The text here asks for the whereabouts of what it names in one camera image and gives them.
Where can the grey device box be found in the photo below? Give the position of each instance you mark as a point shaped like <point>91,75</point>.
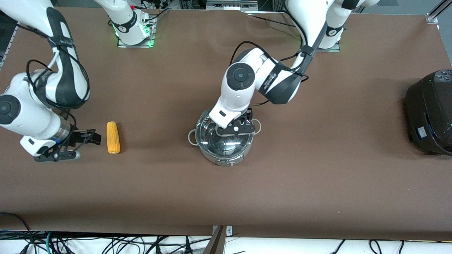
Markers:
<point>231,4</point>

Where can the silver table edge bracket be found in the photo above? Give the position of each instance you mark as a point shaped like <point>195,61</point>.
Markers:
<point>229,230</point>

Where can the aluminium table rail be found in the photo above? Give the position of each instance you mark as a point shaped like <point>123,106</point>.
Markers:
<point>9,44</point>

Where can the glass pot lid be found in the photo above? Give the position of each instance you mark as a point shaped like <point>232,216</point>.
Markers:
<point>226,144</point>

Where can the aluminium frame profile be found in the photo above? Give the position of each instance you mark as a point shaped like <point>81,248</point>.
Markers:
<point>436,14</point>

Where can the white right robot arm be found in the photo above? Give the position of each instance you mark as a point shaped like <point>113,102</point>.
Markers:
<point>21,116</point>

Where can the black rice cooker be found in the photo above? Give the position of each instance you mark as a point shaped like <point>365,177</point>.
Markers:
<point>430,113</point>

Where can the yellow corn cob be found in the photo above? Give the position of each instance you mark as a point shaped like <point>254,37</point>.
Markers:
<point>113,137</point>

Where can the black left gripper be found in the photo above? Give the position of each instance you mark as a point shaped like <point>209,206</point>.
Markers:
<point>247,117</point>

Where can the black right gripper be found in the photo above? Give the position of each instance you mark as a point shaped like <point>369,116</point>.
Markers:
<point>75,138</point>

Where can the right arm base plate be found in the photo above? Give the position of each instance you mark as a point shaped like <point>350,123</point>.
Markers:
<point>152,35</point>

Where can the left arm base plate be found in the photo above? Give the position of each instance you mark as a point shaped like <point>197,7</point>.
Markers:
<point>335,49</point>

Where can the dark slanted pole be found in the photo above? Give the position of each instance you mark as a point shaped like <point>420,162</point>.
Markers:
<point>216,243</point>

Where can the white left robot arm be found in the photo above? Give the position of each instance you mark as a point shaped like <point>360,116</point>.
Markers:
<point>236,88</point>

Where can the brown table cover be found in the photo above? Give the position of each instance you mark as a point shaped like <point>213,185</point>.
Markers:
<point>226,197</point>

